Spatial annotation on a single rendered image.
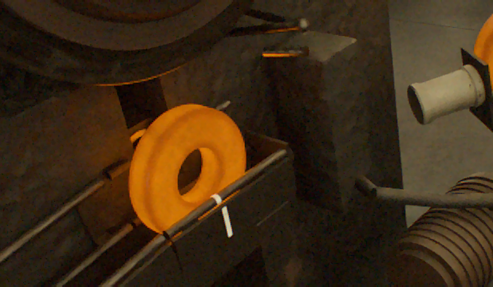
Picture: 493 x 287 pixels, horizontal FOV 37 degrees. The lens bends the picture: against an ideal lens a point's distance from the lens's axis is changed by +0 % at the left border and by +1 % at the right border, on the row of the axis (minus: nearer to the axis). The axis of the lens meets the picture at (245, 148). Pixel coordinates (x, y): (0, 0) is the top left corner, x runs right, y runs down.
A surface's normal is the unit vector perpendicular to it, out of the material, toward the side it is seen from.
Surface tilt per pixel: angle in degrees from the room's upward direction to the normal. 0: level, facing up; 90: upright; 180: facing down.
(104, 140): 90
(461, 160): 0
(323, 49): 0
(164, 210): 90
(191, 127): 90
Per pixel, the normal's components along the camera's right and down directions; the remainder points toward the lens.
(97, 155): 0.70, 0.24
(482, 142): -0.18, -0.85
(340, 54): 0.58, -0.11
